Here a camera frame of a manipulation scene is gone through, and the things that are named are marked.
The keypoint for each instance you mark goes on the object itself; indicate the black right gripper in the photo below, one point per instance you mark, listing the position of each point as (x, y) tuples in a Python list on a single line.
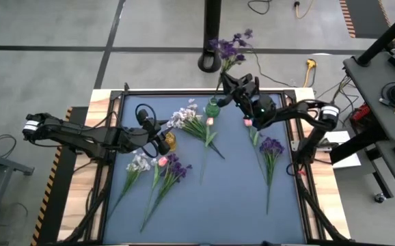
[(247, 89)]

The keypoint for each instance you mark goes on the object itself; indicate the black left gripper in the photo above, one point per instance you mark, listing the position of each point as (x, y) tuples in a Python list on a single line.
[(132, 138)]

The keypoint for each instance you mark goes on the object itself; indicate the amber glass vase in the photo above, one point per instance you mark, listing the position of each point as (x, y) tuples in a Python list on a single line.
[(171, 141)]

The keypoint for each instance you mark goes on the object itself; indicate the pale pink artificial tulip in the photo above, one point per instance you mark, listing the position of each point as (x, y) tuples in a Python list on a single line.
[(210, 121)]

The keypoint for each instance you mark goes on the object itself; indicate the purple artificial flower bunch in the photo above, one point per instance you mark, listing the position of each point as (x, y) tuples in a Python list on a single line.
[(228, 51), (271, 145), (177, 169)]

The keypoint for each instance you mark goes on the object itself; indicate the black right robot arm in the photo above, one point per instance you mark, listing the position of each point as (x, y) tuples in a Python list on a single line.
[(300, 111)]

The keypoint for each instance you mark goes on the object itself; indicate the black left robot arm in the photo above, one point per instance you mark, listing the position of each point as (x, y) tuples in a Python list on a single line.
[(81, 135)]

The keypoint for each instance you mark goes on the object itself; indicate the green glass vase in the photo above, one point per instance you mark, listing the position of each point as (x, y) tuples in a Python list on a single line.
[(213, 110)]

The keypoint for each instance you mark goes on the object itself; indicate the blue table mat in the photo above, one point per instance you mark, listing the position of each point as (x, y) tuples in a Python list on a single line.
[(218, 222)]

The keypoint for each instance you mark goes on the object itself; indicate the red box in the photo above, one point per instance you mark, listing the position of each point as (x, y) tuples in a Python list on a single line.
[(361, 112)]

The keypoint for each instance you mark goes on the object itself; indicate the grey side desk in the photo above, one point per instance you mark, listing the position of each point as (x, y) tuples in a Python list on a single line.
[(365, 78)]

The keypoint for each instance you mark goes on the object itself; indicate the white paper sheet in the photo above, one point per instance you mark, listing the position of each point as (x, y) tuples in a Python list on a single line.
[(349, 160)]

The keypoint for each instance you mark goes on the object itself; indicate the dark hazard-striped floor mat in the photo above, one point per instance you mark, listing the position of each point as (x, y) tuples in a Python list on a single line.
[(365, 17)]

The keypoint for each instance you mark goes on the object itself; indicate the grey metal side table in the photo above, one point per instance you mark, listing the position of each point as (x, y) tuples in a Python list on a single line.
[(6, 163)]

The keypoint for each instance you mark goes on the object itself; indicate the black slanted stand pole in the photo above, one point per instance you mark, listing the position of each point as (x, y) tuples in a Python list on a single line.
[(385, 37)]

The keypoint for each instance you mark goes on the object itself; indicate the black caster wheel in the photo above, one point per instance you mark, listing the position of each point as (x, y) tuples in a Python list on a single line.
[(380, 197)]

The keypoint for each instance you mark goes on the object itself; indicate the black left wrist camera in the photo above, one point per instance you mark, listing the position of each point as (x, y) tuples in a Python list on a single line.
[(143, 116)]

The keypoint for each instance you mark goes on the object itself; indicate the black metal table frame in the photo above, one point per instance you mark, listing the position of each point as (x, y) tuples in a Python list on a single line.
[(149, 92)]

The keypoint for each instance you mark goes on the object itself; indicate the black upright camera pole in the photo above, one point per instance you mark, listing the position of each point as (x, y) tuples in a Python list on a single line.
[(212, 27)]

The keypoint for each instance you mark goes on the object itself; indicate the black hazard-striped base plate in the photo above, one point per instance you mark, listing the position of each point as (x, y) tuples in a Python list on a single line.
[(61, 205)]

